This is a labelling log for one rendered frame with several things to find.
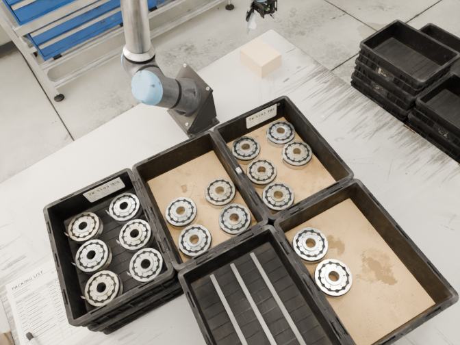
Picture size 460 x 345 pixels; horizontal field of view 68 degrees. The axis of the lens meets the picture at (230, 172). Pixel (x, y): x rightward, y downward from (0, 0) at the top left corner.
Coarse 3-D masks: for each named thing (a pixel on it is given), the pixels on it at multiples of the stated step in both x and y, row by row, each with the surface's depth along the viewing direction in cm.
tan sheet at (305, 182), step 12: (276, 120) 130; (252, 132) 128; (264, 132) 127; (228, 144) 126; (264, 144) 124; (264, 156) 122; (276, 156) 121; (312, 156) 120; (288, 168) 118; (312, 168) 117; (324, 168) 117; (276, 180) 116; (288, 180) 116; (300, 180) 115; (312, 180) 115; (324, 180) 114; (300, 192) 113; (312, 192) 113
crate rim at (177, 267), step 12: (204, 132) 117; (180, 144) 116; (216, 144) 114; (156, 156) 114; (228, 156) 111; (132, 168) 112; (240, 180) 106; (144, 192) 107; (156, 216) 102; (264, 216) 99; (252, 228) 97; (228, 240) 96; (168, 252) 96; (204, 252) 95; (180, 264) 94
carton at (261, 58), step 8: (256, 40) 163; (248, 48) 161; (256, 48) 160; (264, 48) 160; (272, 48) 159; (240, 56) 164; (248, 56) 158; (256, 56) 157; (264, 56) 157; (272, 56) 156; (280, 56) 157; (248, 64) 162; (256, 64) 156; (264, 64) 154; (272, 64) 158; (280, 64) 161; (256, 72) 160; (264, 72) 158
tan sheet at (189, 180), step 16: (192, 160) 124; (208, 160) 123; (160, 176) 122; (176, 176) 121; (192, 176) 120; (208, 176) 120; (224, 176) 119; (160, 192) 118; (176, 192) 118; (192, 192) 117; (160, 208) 115; (208, 208) 113; (208, 224) 110; (176, 240) 108; (224, 240) 107
